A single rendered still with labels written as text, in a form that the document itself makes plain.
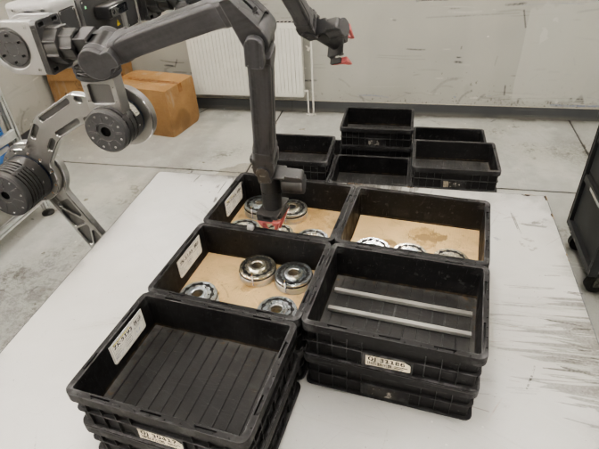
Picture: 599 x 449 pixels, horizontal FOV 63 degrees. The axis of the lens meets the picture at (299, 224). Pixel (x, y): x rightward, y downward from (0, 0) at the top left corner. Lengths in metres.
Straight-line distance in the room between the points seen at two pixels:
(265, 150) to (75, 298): 0.80
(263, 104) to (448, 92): 3.30
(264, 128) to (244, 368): 0.57
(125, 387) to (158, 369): 0.08
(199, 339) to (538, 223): 1.24
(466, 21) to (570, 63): 0.86
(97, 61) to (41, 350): 0.81
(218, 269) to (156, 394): 0.42
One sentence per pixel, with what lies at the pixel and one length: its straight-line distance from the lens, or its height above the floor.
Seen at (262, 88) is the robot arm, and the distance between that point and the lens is 1.12.
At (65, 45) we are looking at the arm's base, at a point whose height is 1.46.
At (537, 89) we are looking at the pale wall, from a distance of 4.43.
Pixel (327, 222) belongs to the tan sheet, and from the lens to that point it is 1.56.
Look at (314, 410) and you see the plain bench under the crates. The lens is 1.24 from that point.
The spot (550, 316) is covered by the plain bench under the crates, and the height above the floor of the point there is 0.70.
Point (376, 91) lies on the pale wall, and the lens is 4.35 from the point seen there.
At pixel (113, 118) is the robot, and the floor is 1.18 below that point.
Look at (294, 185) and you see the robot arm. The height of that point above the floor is 1.05.
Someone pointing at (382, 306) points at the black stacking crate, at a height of 0.83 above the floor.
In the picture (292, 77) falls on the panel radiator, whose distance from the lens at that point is 4.30.
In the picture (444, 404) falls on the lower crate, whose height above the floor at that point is 0.74.
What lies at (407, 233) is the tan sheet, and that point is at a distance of 1.52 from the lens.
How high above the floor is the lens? 1.74
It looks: 36 degrees down
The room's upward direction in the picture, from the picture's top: 4 degrees counter-clockwise
